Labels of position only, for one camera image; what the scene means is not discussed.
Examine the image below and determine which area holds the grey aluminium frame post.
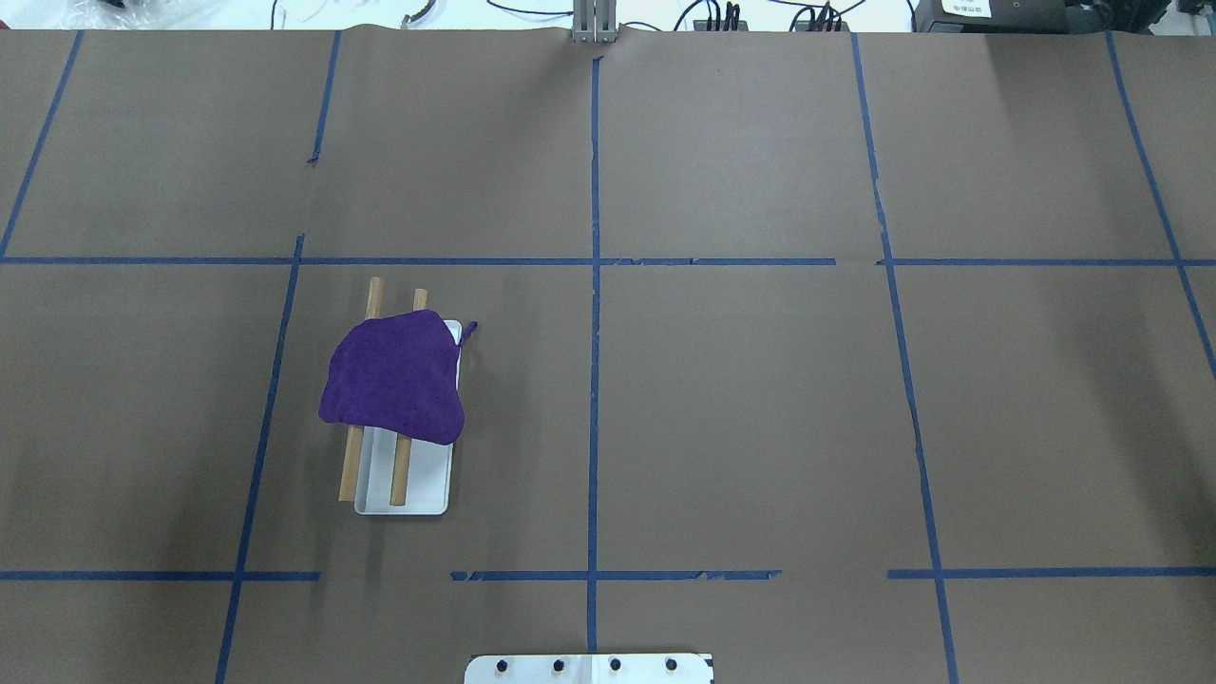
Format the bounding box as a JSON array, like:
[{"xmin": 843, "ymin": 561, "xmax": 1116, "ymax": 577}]
[{"xmin": 572, "ymin": 0, "xmax": 619, "ymax": 44}]

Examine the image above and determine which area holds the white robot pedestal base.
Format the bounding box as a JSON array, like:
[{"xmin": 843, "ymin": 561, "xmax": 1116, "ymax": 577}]
[{"xmin": 465, "ymin": 654, "xmax": 715, "ymax": 683}]

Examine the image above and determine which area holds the black usb hub right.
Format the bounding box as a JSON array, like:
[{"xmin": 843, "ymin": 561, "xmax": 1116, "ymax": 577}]
[{"xmin": 788, "ymin": 4, "xmax": 848, "ymax": 33}]

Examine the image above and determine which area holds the purple towel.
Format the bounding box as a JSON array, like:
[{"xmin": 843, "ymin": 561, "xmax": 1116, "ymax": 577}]
[{"xmin": 317, "ymin": 309, "xmax": 478, "ymax": 445}]

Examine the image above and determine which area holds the black usb hub left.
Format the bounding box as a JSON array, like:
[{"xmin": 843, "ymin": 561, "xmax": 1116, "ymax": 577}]
[{"xmin": 685, "ymin": 1, "xmax": 749, "ymax": 33}]

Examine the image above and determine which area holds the black usb hub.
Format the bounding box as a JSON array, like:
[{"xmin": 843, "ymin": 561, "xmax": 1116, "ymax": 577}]
[
  {"xmin": 685, "ymin": 1, "xmax": 749, "ymax": 33},
  {"xmin": 788, "ymin": 4, "xmax": 848, "ymax": 33}
]

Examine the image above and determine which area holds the black equipment box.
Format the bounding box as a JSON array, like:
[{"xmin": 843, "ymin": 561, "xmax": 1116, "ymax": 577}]
[{"xmin": 913, "ymin": 1, "xmax": 1172, "ymax": 35}]

